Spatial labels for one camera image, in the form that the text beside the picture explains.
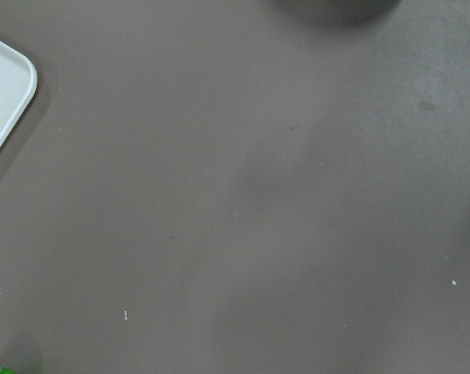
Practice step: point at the green lime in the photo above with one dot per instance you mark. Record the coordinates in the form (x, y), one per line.
(0, 370)

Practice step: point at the white rabbit tray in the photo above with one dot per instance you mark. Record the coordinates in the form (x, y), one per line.
(18, 84)

